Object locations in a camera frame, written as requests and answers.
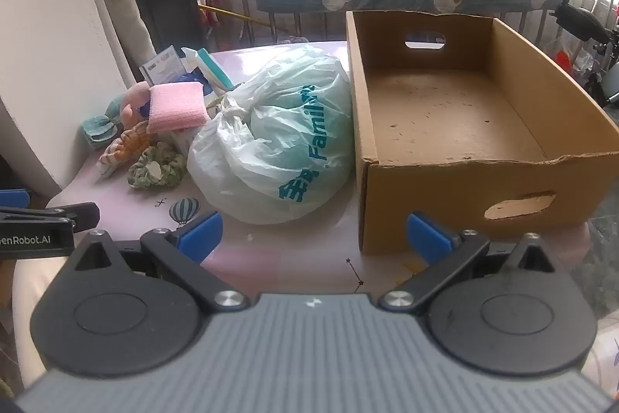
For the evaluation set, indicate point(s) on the white plastic bag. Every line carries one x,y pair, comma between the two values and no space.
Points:
271,151

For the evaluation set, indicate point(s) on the black stand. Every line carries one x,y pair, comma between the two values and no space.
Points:
580,23

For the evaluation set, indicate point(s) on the brown cardboard box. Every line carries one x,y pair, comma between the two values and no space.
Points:
435,195

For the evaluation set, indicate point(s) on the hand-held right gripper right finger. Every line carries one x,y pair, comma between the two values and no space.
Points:
430,239

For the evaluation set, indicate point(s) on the green scrunchie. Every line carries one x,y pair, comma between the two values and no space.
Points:
145,173

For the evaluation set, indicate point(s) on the orange striped towel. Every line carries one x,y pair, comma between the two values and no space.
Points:
130,142

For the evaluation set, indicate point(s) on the yellow stick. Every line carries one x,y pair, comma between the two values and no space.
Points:
232,14

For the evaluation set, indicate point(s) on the teal bow towel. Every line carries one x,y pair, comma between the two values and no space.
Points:
96,127

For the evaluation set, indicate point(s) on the red object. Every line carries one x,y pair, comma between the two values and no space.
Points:
568,60

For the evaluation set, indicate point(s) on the white teal cotton swab pack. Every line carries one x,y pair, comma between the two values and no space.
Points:
213,69

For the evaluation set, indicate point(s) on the pink plush pig toy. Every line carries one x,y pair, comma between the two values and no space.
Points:
133,98

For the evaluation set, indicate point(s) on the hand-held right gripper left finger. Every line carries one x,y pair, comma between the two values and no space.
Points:
200,234

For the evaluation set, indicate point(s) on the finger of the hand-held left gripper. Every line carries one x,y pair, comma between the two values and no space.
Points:
72,213
13,197

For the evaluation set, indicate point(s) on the blue white bandage box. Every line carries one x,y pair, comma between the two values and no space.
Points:
162,67

